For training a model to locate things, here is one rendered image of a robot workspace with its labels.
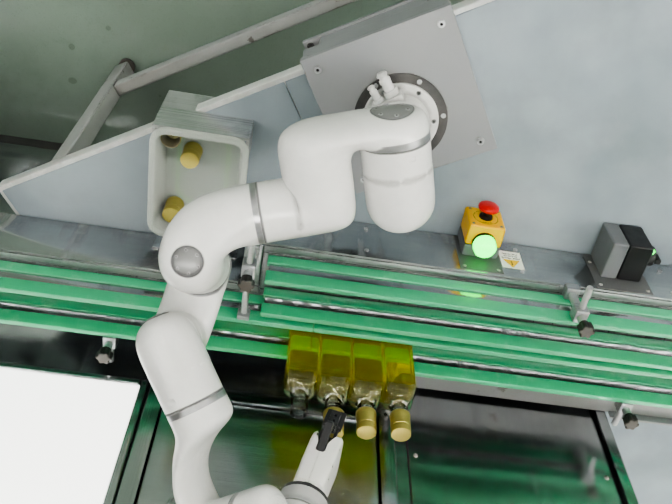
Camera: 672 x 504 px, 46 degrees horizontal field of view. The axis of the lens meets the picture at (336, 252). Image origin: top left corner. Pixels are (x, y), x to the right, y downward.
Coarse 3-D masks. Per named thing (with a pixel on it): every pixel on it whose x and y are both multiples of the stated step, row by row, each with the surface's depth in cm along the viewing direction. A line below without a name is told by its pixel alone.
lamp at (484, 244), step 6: (480, 234) 148; (486, 234) 148; (474, 240) 148; (480, 240) 147; (486, 240) 147; (492, 240) 147; (474, 246) 148; (480, 246) 147; (486, 246) 147; (492, 246) 147; (474, 252) 148; (480, 252) 147; (486, 252) 147; (492, 252) 148
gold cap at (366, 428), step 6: (360, 408) 133; (366, 408) 133; (372, 408) 134; (360, 414) 132; (366, 414) 132; (372, 414) 132; (360, 420) 131; (366, 420) 131; (372, 420) 131; (360, 426) 130; (366, 426) 130; (372, 426) 130; (360, 432) 131; (366, 432) 131; (372, 432) 131; (366, 438) 132
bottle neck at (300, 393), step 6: (294, 390) 134; (300, 390) 134; (306, 390) 135; (294, 396) 133; (300, 396) 133; (306, 396) 134; (294, 402) 132; (300, 402) 132; (306, 402) 133; (294, 408) 131; (300, 408) 131; (306, 408) 132; (294, 414) 132; (300, 414) 132; (306, 414) 131
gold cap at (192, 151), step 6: (186, 144) 144; (192, 144) 144; (198, 144) 144; (186, 150) 142; (192, 150) 142; (198, 150) 143; (186, 156) 142; (192, 156) 142; (198, 156) 142; (186, 162) 142; (192, 162) 142; (198, 162) 142
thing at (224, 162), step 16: (160, 128) 136; (176, 128) 136; (160, 144) 141; (208, 144) 145; (224, 144) 145; (240, 144) 137; (160, 160) 143; (176, 160) 147; (208, 160) 147; (224, 160) 147; (240, 160) 146; (160, 176) 145; (176, 176) 149; (192, 176) 149; (208, 176) 149; (224, 176) 149; (240, 176) 141; (160, 192) 148; (176, 192) 151; (192, 192) 151; (208, 192) 151; (160, 208) 150; (160, 224) 149
